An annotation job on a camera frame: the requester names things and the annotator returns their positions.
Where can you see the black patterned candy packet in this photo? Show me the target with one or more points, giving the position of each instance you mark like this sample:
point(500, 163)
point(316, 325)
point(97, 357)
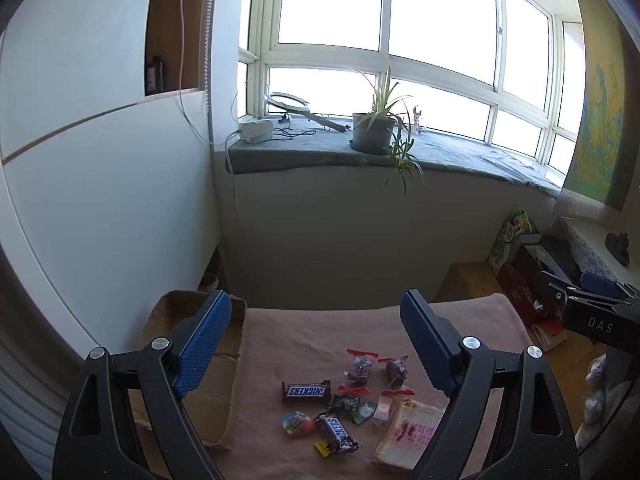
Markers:
point(343, 403)

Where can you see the large Snickers bar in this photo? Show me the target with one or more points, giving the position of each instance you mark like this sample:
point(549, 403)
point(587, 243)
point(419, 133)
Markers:
point(306, 391)

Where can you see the packaged toast bread slice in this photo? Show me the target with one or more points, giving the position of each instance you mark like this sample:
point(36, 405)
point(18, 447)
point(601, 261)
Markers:
point(410, 431)

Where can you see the jelly cup snack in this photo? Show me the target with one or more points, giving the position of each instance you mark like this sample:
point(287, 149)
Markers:
point(297, 424)

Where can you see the pink table cloth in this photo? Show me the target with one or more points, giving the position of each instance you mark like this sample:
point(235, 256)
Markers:
point(238, 409)

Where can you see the red-sealed plum cake packet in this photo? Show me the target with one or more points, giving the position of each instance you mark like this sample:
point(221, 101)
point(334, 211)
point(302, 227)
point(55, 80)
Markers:
point(355, 380)

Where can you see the pink candy sachet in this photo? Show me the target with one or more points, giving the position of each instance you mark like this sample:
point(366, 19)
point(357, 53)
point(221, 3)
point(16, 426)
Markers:
point(383, 410)

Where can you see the small Snickers bar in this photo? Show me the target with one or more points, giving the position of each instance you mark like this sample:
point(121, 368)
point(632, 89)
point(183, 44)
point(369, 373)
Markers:
point(333, 430)

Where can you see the dark figurine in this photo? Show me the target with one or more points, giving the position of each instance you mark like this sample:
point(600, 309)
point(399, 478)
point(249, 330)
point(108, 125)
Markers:
point(618, 246)

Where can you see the green candy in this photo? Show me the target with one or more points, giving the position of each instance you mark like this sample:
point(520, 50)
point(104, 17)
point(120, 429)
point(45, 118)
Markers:
point(364, 413)

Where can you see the green snack carton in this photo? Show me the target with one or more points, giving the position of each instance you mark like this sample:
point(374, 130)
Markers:
point(517, 230)

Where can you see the wall map poster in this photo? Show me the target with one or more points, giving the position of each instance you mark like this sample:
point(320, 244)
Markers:
point(597, 184)

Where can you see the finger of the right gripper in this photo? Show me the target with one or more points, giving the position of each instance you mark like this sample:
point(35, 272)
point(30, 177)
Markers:
point(604, 287)

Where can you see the wooden wall shelf niche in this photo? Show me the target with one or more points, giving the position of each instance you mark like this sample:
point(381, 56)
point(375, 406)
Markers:
point(174, 31)

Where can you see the ring light on sill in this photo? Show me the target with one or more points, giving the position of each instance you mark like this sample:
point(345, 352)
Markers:
point(294, 105)

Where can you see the wooden stool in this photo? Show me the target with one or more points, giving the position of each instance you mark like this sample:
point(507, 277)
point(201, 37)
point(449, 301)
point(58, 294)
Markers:
point(468, 281)

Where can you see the lace-covered side table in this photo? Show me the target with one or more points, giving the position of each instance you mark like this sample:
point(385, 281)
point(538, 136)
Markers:
point(585, 223)

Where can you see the potted spider plant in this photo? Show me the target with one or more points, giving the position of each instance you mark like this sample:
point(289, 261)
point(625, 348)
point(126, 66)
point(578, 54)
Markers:
point(383, 131)

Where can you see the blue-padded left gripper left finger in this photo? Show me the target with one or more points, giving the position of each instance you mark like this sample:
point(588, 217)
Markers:
point(98, 438)

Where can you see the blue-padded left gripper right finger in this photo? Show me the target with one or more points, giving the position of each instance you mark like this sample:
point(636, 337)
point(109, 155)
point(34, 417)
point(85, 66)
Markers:
point(533, 437)

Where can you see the red gift box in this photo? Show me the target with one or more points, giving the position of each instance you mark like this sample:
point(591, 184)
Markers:
point(518, 280)

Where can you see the yellow candy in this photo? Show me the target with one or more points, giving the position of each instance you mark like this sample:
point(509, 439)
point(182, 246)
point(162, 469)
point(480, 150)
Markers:
point(322, 446)

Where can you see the cardboard box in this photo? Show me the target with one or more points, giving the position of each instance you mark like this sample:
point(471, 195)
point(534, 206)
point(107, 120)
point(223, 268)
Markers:
point(200, 374)

